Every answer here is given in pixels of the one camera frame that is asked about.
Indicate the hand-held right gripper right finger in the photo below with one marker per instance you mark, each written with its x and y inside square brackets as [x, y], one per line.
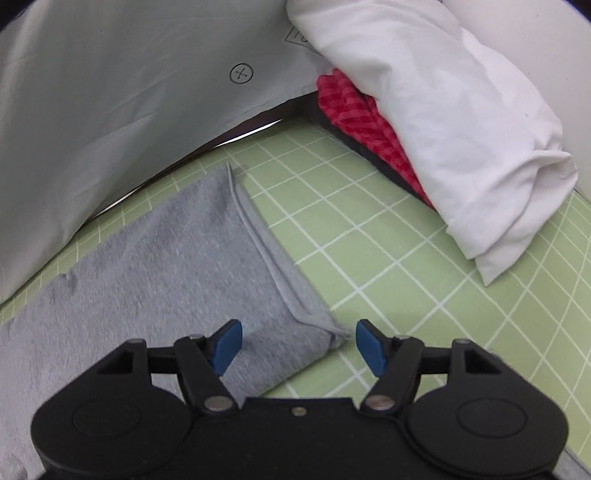
[371, 346]

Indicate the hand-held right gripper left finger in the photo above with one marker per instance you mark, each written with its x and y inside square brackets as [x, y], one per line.
[226, 346]

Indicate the green grid mat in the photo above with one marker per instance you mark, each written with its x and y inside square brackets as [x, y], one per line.
[392, 258]

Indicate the red striped garment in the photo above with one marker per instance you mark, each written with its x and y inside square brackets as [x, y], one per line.
[355, 110]

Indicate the white garment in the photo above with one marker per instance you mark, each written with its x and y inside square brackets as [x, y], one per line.
[438, 115]

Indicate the grey printed sheet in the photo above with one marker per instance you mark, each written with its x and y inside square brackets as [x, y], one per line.
[115, 92]

